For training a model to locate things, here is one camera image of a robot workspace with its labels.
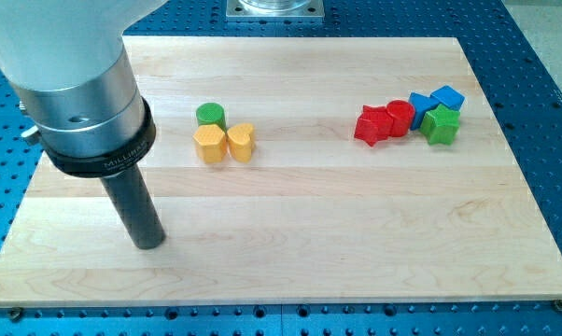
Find blue cube block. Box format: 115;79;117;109
430;85;465;110

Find blue arrow-shaped block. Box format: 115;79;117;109
408;92;440;131

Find light wooden board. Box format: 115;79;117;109
0;36;562;307

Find yellow hexagon block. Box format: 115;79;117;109
193;124;227;163

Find red cylinder block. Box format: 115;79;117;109
386;100;415;137

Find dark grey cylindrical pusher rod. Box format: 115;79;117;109
101;165;165;249

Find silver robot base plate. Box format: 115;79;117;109
225;0;325;21

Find yellow heart block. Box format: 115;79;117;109
227;123;255;163

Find green cylinder block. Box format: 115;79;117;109
196;103;227;132

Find blue perforated metal table plate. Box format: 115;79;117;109
0;0;562;335

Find green star block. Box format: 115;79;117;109
419;105;460;146

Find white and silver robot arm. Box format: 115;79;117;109
0;0;165;249

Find red star block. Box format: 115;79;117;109
354;105;393;147

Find black round tool flange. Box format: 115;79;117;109
40;98;157;178

